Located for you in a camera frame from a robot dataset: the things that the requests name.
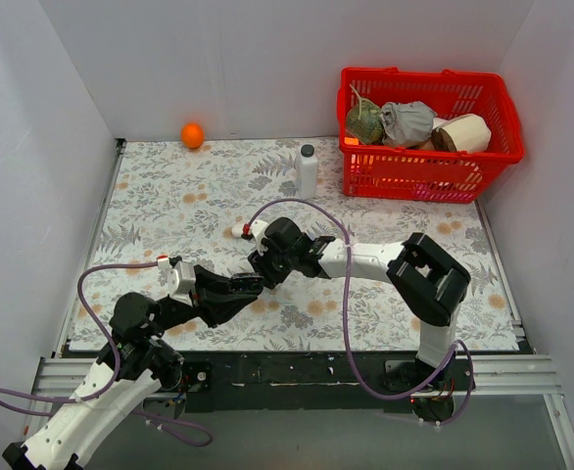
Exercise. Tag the beige paper roll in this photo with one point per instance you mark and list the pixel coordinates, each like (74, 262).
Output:
(467, 133)

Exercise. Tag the green netted melon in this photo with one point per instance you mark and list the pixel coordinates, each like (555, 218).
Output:
(363, 120)

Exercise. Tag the floral patterned table mat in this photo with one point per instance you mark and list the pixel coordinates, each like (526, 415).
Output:
(168, 200)

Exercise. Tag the red plastic shopping basket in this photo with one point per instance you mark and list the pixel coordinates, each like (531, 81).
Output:
(384, 172)

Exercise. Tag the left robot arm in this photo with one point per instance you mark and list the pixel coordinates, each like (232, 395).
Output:
(135, 363)

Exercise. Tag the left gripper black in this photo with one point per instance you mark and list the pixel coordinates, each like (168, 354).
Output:
(205, 298)

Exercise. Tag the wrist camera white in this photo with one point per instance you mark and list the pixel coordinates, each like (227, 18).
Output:
(181, 278)
(254, 231)

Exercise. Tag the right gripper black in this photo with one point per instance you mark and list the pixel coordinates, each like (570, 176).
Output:
(271, 259)

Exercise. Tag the orange fruit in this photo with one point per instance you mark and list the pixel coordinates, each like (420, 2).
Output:
(192, 135)

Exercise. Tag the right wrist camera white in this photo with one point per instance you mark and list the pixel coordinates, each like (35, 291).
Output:
(254, 231)

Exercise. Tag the white bottle black cap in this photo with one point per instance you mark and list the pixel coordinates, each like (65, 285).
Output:
(306, 165)

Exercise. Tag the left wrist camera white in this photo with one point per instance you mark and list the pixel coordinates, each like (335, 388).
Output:
(181, 278)

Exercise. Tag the grey crumpled cloth bag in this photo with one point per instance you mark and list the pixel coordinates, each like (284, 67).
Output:
(406, 125)

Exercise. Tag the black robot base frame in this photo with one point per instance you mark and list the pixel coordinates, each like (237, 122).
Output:
(246, 381)

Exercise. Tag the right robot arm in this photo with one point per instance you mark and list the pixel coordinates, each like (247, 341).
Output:
(431, 283)

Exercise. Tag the white earbud charging case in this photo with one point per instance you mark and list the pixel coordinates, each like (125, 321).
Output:
(237, 230)

